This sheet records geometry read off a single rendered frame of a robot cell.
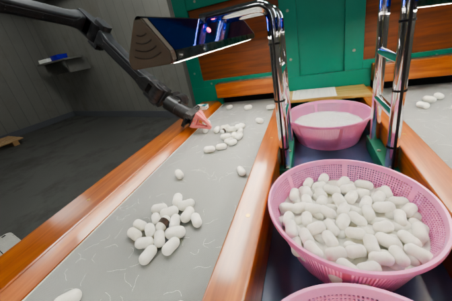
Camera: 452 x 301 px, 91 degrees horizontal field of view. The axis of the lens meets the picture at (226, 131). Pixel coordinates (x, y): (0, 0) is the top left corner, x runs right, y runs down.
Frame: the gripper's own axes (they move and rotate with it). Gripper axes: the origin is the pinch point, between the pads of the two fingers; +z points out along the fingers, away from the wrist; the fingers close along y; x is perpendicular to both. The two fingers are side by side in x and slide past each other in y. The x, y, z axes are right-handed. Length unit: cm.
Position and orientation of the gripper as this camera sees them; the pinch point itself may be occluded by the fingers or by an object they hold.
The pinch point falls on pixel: (209, 126)
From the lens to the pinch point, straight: 86.0
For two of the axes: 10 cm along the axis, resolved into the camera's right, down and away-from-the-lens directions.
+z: 8.6, 5.0, -0.8
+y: 3.2, -4.0, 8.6
